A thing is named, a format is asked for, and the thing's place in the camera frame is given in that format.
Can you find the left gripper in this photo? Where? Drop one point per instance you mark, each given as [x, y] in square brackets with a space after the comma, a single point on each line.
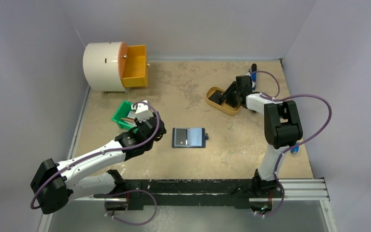
[138, 124]

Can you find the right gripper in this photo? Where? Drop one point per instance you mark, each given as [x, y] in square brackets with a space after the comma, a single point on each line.
[228, 94]

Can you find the black card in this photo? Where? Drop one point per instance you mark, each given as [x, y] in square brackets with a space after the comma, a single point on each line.
[217, 97]
[180, 137]

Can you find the blue leather card holder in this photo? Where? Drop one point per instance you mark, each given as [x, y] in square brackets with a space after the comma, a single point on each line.
[197, 138]

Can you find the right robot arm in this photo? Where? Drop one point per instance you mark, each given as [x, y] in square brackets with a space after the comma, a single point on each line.
[282, 128]

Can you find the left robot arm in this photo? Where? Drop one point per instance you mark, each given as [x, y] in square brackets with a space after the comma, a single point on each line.
[55, 184]

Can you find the tan oval tray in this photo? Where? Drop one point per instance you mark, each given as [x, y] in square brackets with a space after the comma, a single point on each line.
[224, 107]

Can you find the green plastic bin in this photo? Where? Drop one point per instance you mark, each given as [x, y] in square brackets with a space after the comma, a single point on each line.
[124, 116]

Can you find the blue black stapler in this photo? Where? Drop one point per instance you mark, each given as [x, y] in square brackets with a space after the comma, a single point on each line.
[253, 76]

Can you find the orange drawer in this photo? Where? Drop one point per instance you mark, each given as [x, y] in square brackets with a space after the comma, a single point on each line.
[136, 68]

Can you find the white cylindrical drawer cabinet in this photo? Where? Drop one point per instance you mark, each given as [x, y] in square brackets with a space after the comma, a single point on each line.
[103, 65]

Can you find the small blue block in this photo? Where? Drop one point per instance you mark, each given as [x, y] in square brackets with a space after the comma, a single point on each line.
[294, 150]

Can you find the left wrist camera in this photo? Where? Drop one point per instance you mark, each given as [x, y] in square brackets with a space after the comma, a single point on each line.
[142, 111]

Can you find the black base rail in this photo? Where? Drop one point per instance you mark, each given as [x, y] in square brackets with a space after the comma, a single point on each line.
[237, 193]

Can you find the aluminium frame rail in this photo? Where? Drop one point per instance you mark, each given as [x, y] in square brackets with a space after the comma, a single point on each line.
[305, 189]

